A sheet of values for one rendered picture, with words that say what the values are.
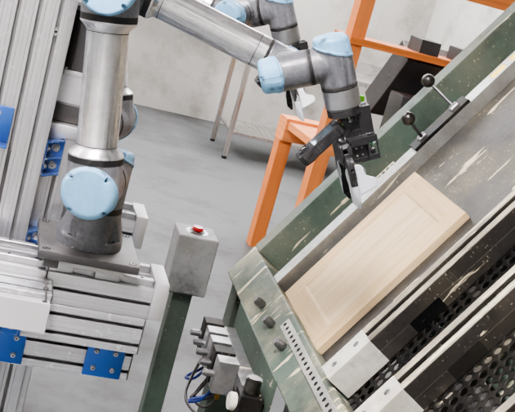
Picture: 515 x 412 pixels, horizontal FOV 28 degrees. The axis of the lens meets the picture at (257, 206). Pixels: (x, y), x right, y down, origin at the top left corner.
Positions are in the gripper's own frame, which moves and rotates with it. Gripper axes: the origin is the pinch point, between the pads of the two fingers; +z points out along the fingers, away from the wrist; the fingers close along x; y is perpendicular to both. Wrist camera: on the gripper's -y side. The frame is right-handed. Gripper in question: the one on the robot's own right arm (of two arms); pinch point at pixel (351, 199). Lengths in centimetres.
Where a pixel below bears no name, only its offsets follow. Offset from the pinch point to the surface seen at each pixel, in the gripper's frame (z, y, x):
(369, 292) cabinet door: 32.8, 5.2, 22.0
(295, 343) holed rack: 40.6, -15.3, 21.5
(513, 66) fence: -3, 65, 59
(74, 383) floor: 105, -83, 162
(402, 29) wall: 134, 260, 779
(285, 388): 45, -21, 9
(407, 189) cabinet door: 20, 27, 50
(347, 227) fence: 30, 11, 59
